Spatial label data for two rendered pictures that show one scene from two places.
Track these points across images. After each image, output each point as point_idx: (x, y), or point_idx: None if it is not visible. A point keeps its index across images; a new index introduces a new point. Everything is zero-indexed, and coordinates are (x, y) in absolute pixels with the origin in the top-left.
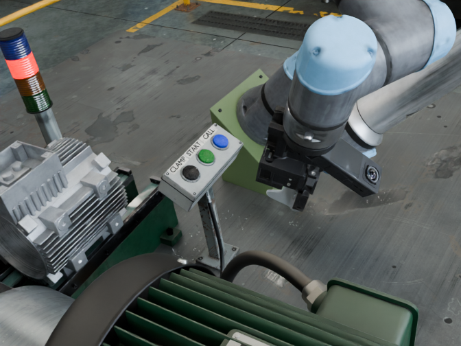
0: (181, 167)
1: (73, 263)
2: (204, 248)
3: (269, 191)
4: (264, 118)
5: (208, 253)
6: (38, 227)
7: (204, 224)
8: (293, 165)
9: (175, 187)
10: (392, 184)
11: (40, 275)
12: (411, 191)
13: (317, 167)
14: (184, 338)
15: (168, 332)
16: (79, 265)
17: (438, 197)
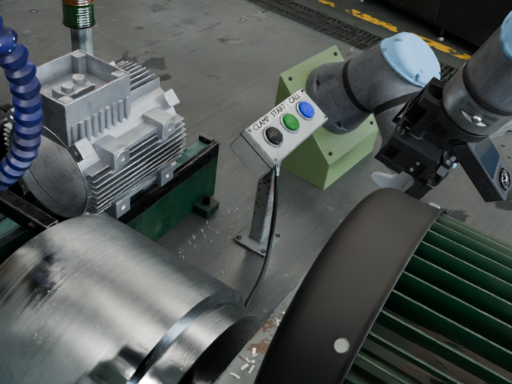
0: (264, 127)
1: (116, 207)
2: (244, 228)
3: (378, 174)
4: (339, 99)
5: (248, 234)
6: (91, 155)
7: (258, 200)
8: (428, 148)
9: (254, 148)
10: (451, 204)
11: (69, 214)
12: (471, 216)
13: (454, 157)
14: (505, 283)
15: (481, 273)
16: (121, 212)
17: (498, 228)
